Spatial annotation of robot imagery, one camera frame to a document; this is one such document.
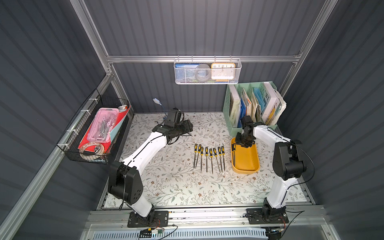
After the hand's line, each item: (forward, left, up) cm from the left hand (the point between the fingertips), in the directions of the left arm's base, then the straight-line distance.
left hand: (187, 125), depth 84 cm
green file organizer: (+18, -46, +2) cm, 50 cm away
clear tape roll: (-24, +40, +10) cm, 48 cm away
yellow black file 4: (-8, -15, -22) cm, 28 cm away
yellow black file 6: (-7, -8, -21) cm, 24 cm away
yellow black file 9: (-5, -30, -21) cm, 37 cm away
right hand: (-1, -35, -17) cm, 39 cm away
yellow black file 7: (-4, -7, -22) cm, 23 cm away
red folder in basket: (-17, +38, +6) cm, 42 cm away
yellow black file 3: (-8, -18, -22) cm, 29 cm away
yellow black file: (-6, -23, -22) cm, 32 cm away
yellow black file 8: (-4, -4, -22) cm, 23 cm away
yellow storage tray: (-11, -37, -21) cm, 44 cm away
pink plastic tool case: (-9, +42, +8) cm, 44 cm away
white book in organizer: (+18, -56, -1) cm, 58 cm away
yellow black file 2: (-7, -21, -21) cm, 31 cm away
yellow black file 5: (-7, -12, -21) cm, 25 cm away
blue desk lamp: (+20, +20, 0) cm, 28 cm away
